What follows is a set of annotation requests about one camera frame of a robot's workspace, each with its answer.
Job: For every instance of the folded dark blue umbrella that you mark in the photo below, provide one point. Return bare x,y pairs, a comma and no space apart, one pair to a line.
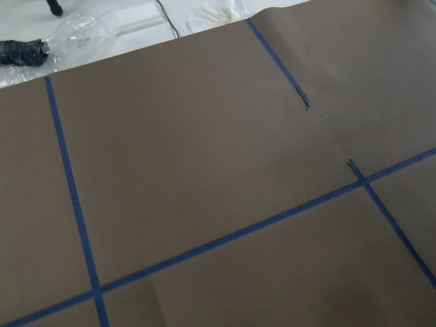
22,54

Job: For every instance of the white plastic strip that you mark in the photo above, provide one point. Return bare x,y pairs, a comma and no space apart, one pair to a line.
137,18

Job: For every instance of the crumpled white tissue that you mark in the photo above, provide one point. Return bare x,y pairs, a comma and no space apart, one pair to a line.
212,14

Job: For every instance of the black camera tripod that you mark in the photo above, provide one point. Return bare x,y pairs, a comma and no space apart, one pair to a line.
55,8

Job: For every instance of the crumpled clear plastic wrap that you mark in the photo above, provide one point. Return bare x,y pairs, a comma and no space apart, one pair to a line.
72,43

